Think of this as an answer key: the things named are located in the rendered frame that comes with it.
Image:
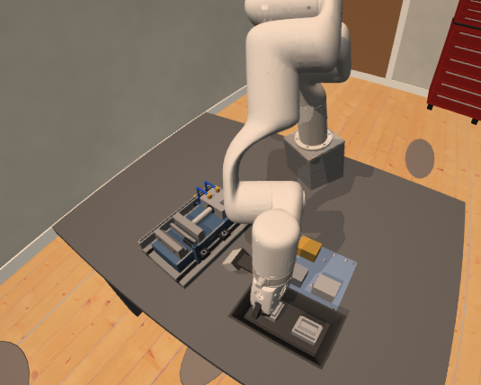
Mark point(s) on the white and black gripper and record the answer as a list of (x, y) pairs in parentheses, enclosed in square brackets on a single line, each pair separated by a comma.
[(267, 298)]

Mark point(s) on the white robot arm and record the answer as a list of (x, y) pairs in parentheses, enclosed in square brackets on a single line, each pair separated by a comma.
[(282, 58)]

